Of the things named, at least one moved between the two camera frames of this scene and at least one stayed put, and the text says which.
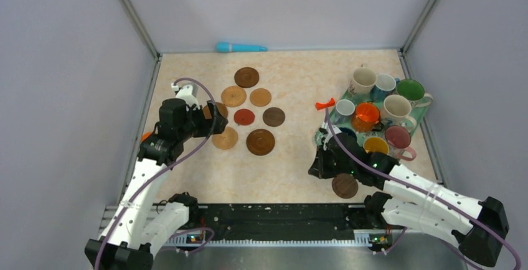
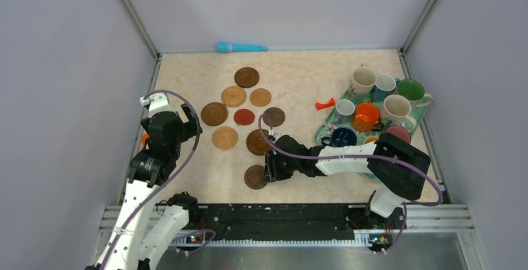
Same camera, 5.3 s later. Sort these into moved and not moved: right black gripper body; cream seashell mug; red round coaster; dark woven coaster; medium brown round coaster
Moved: right black gripper body; dark woven coaster
Not moved: red round coaster; medium brown round coaster; cream seashell mug
